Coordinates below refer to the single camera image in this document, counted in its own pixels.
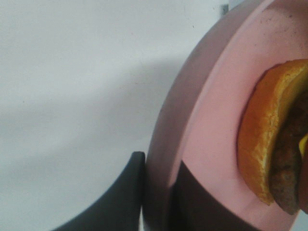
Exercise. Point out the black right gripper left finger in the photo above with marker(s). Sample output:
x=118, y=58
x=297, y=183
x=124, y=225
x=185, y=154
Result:
x=119, y=208

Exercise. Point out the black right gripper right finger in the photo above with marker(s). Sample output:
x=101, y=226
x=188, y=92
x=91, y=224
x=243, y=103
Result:
x=193, y=208

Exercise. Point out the pink plate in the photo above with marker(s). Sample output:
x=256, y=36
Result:
x=199, y=119

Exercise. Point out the burger with lettuce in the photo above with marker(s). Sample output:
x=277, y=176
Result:
x=273, y=135

